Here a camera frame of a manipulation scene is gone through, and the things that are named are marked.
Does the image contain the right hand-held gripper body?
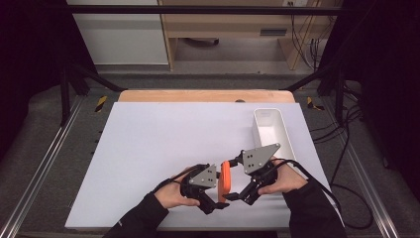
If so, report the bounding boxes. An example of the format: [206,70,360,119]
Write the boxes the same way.
[239,143,281,206]

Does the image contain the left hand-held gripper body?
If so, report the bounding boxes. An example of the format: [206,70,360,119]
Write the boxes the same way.
[179,163,218,215]

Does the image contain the orange phone case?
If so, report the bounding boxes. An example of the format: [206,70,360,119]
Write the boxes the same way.
[217,161,233,203]

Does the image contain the person's right hand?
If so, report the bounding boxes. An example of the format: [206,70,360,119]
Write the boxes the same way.
[258,158,309,196]

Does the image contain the person's left hand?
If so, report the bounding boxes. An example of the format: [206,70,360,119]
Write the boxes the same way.
[154,168,201,210]

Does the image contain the white plastic bin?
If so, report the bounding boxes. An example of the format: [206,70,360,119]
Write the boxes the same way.
[252,107,298,163]

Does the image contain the white table mat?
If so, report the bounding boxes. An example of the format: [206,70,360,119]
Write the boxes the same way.
[64,101,331,230]

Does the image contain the yellow black hazard tape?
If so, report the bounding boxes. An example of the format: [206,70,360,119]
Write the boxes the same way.
[306,96,325,112]
[94,95,109,113]

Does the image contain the wooden table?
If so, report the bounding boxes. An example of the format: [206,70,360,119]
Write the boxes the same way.
[118,89,296,103]

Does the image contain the grey desk label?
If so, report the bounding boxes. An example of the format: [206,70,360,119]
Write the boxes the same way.
[260,28,288,37]

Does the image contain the light wooden desk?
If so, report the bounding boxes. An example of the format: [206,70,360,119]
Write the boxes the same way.
[157,0,341,71]

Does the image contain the dark curtain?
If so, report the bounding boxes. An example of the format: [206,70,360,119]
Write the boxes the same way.
[326,0,420,192]
[0,0,97,160]

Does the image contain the white cabinet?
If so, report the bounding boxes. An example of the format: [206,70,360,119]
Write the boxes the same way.
[66,0,169,65]

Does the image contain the left hand-held gripper cable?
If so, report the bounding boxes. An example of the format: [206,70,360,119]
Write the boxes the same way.
[152,163,207,194]

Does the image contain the hand-held gripper cable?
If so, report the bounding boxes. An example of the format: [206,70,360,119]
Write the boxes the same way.
[152,163,207,194]
[271,158,374,231]

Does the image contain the right hand-held gripper cable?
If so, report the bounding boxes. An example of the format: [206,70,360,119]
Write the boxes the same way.
[271,158,374,231]

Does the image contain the black floor cables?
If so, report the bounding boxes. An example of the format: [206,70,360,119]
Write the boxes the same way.
[310,82,365,186]

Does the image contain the black frame leg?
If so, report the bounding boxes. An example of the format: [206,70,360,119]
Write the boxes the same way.
[60,62,128,127]
[283,62,348,123]

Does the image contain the aluminium floor rail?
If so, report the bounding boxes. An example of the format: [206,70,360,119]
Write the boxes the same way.
[0,95,85,238]
[343,142,400,238]

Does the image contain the hanging black cable bundle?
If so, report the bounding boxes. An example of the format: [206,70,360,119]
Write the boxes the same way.
[288,1,331,70]

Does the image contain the black horizontal frame bar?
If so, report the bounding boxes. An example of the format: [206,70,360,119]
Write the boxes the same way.
[65,4,345,16]

